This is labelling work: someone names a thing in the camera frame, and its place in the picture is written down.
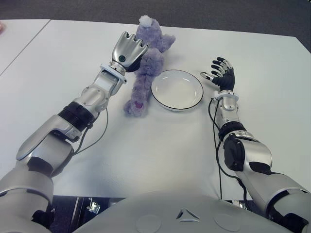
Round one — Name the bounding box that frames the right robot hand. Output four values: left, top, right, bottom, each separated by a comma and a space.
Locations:
200, 57, 236, 92

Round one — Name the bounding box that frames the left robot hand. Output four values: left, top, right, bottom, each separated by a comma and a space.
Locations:
111, 31, 150, 73

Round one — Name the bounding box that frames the purple plush doll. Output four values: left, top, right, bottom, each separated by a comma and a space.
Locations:
123, 15, 176, 117

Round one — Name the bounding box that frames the white plate with black rim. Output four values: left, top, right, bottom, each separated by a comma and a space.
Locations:
151, 69, 204, 112

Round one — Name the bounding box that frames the grey robot torso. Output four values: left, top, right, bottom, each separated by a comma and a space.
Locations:
72, 193, 304, 233

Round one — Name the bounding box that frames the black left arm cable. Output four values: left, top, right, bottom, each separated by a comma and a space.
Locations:
72, 108, 109, 156

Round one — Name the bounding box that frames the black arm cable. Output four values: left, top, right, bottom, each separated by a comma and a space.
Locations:
72, 108, 109, 156
208, 98, 248, 202

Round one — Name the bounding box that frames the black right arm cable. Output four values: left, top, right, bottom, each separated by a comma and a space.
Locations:
208, 98, 248, 202

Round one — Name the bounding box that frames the metal table bracket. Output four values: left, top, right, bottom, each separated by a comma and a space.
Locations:
87, 198, 102, 214

